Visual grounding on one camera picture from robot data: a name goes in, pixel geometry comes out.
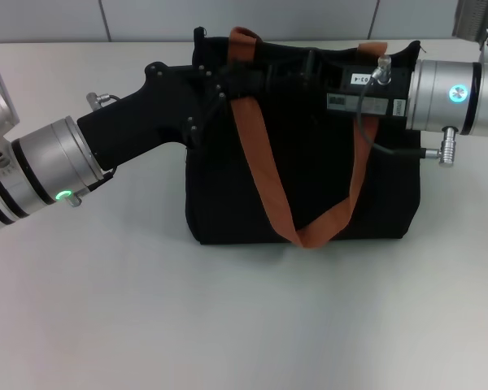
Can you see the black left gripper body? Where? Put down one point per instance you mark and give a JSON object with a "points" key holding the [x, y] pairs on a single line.
{"points": [[146, 118]]}

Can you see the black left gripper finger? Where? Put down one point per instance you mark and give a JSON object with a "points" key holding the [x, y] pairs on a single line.
{"points": [[205, 72], [219, 95]]}

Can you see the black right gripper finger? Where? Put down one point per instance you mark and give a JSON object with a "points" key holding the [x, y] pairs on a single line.
{"points": [[284, 73], [311, 61]]}

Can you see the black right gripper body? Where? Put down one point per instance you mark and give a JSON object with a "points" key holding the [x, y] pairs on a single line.
{"points": [[349, 101]]}

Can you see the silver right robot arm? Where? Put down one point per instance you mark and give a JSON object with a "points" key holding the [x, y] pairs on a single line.
{"points": [[443, 97]]}

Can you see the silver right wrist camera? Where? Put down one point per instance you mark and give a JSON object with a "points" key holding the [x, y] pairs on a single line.
{"points": [[471, 20]]}

